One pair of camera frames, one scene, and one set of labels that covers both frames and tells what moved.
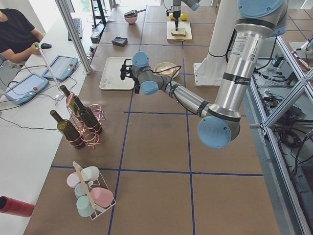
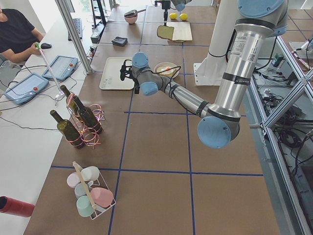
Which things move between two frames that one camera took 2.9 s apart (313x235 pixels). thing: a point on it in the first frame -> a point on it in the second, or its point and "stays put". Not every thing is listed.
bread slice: (180, 32) -> (165, 32)
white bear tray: (111, 78) stays put
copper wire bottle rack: (87, 119) stays put
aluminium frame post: (75, 35) stays put
